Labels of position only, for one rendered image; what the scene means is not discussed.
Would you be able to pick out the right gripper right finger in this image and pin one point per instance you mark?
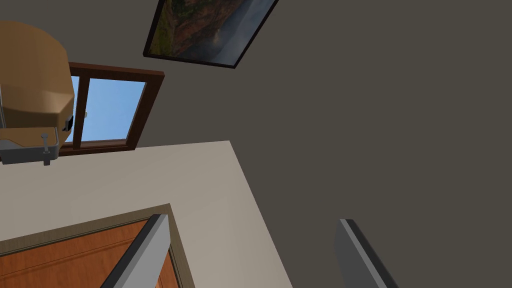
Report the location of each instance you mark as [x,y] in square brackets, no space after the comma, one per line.
[359,260]

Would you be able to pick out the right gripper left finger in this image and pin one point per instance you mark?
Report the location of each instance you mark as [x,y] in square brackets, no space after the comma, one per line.
[144,256]

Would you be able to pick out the orange wooden door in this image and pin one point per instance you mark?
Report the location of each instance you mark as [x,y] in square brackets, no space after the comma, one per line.
[76,260]

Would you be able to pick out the brown framed window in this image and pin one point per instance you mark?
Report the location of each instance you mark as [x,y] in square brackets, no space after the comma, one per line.
[110,108]

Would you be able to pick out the tan rounded appliance grey base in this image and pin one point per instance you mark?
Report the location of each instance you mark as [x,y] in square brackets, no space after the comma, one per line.
[34,88]

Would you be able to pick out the black framed landscape picture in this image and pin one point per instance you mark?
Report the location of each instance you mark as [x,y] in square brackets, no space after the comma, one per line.
[208,30]

